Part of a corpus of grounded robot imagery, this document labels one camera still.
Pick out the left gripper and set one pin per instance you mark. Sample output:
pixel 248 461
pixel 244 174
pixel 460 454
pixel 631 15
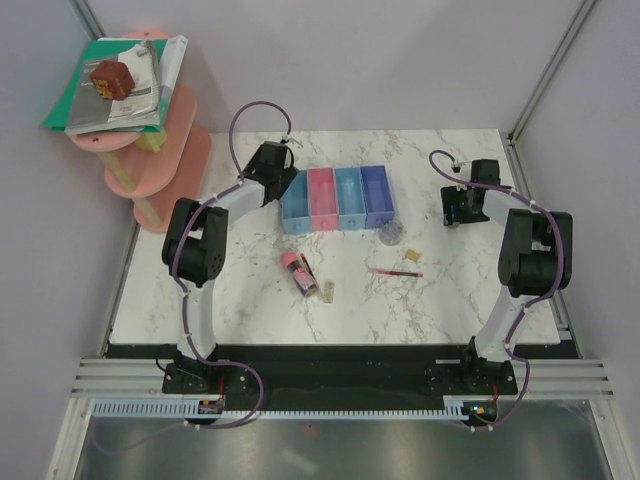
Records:
pixel 288 176

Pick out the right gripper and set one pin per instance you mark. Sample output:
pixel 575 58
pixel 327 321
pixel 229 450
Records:
pixel 450 197

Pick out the clear jar of paper clips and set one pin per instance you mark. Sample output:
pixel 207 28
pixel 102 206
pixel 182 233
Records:
pixel 391 233

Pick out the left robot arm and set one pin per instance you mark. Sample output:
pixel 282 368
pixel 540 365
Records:
pixel 195 244

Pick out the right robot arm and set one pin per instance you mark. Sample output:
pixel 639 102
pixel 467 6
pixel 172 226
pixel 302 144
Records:
pixel 535 258

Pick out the light blue drawer box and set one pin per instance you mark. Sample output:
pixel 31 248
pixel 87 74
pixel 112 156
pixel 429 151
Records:
pixel 294 206

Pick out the yellow eraser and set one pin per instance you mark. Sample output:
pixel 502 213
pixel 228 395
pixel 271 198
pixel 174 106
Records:
pixel 412 255

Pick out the pink drawer box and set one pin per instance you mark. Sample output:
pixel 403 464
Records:
pixel 322 199

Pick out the purple drawer box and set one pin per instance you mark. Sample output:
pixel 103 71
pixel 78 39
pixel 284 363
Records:
pixel 377 195

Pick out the red pen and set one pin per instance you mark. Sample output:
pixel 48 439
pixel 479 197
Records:
pixel 387 272

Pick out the sky blue drawer box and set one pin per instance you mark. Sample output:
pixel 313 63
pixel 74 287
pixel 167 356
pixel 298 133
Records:
pixel 350 199

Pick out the pink glue stick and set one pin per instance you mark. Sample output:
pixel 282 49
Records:
pixel 292 264

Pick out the pink tiered shelf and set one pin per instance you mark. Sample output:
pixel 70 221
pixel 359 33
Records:
pixel 154 170

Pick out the small clear ruler case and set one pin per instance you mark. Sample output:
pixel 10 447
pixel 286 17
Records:
pixel 328 292

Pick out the red brown cube box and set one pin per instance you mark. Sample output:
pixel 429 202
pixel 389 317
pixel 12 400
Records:
pixel 112 80

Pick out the grey manual booklet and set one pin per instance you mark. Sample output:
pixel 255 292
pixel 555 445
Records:
pixel 91 113

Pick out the green folder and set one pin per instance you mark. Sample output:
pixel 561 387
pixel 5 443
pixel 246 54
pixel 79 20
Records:
pixel 104 47

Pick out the white cable duct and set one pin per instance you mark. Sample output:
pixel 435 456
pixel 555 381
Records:
pixel 193 409

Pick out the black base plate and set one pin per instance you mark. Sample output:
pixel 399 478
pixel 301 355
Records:
pixel 338 377

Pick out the aluminium rail frame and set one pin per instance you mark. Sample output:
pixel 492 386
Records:
pixel 557 426

